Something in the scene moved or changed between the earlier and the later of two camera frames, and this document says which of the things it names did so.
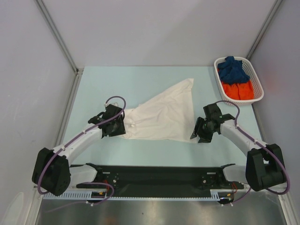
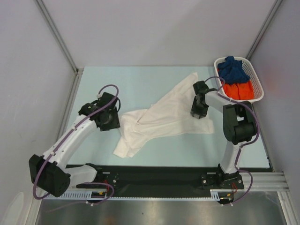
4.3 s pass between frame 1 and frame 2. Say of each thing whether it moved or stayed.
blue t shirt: stayed
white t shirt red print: moved
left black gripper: moved
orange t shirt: stayed
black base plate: stayed
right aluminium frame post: stayed
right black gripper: moved
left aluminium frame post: stayed
